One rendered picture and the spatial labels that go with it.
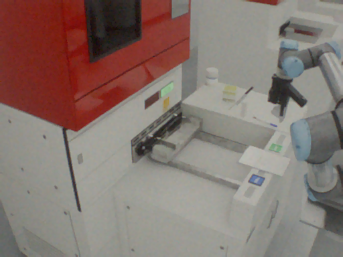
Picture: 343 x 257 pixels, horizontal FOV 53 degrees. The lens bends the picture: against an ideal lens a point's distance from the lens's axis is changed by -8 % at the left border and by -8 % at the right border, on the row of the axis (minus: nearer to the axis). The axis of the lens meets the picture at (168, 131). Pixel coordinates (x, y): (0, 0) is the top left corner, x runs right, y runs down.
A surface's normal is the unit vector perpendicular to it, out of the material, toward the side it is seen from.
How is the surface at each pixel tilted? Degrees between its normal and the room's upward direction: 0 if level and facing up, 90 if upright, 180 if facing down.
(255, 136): 90
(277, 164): 0
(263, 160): 0
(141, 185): 0
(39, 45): 90
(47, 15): 90
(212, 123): 90
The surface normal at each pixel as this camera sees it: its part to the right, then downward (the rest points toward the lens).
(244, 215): -0.52, 0.46
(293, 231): 0.00, -0.85
